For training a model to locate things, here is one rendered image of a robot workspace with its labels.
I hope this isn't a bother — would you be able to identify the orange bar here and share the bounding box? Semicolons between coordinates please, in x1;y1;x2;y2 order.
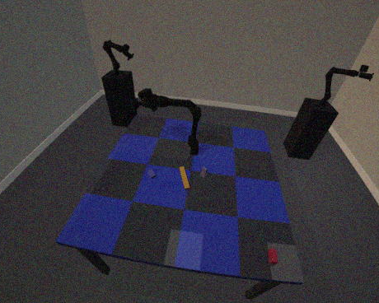
180;166;190;190

